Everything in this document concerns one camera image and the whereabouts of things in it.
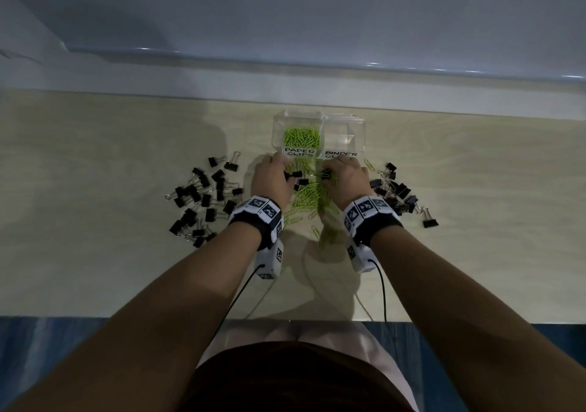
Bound person's right forearm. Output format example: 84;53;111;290
371;228;586;412

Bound black white marker wristband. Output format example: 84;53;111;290
341;195;403;274
227;195;284;281

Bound person's left hand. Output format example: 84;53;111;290
250;153;296;210

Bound pile of green paper clips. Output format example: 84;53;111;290
281;158;342;249
283;128;321;149

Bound dark brown shirt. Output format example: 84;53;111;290
181;342;415;412

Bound clear two-compartment plastic box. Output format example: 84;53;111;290
272;109;326;159

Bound person's right hand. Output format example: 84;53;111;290
320;156;377;211

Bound transparent box for binder clips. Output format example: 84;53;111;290
320;114;366;160

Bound person's left forearm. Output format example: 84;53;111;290
0;224;262;412

